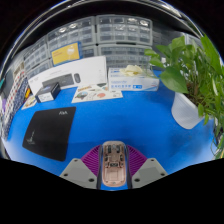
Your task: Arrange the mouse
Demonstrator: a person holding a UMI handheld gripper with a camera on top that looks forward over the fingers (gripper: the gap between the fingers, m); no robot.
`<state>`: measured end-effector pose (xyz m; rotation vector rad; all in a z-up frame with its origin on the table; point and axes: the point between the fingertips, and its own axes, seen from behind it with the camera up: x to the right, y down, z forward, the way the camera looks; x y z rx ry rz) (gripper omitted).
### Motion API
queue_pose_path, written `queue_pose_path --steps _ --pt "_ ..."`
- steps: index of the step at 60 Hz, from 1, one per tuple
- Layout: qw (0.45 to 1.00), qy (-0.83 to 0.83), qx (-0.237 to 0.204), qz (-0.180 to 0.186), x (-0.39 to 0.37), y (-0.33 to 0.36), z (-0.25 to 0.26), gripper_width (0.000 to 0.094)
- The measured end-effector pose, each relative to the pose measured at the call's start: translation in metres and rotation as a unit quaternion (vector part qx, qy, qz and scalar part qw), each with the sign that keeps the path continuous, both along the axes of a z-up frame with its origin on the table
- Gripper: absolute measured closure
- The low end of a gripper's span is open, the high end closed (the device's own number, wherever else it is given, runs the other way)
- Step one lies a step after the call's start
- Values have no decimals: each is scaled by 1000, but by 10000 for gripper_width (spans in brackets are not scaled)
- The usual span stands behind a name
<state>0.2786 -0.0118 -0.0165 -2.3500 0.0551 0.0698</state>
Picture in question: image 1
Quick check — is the large sticker sheet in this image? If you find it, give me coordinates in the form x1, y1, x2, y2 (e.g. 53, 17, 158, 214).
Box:
71, 83, 124, 104

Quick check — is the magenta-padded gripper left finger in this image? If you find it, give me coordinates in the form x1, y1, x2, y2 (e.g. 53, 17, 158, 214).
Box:
59, 143, 103, 190

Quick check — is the yellow blue box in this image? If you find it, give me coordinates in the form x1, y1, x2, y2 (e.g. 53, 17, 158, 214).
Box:
50, 41, 83, 66

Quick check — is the green plant in white pot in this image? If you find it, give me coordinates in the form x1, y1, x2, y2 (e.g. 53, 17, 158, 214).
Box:
144, 33, 224, 160

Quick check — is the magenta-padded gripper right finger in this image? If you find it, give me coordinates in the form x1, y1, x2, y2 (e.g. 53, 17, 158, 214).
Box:
124, 143, 169, 189

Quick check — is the small sticker sheet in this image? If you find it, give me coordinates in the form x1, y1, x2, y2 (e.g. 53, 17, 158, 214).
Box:
20, 94, 38, 111

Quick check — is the grey shelf unit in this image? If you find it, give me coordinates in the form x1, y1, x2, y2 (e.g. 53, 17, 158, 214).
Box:
9, 0, 201, 34

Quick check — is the white blue glove box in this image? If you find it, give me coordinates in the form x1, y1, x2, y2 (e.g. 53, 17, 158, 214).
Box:
108, 64, 160, 92

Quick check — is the black mouse pad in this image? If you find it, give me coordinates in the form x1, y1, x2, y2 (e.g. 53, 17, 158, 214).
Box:
21, 106, 77, 162

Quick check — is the transparent pink computer mouse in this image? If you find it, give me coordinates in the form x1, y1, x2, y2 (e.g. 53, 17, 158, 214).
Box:
99, 140, 128, 188

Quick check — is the beige slatted crate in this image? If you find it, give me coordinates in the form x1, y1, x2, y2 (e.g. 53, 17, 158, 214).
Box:
13, 63, 26, 84

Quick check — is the white keyboard box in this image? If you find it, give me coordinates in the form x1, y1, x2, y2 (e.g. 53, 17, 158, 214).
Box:
28, 55, 108, 97

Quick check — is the patterned checkered cloth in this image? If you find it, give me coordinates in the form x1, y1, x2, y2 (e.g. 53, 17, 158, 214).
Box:
0, 68, 29, 141

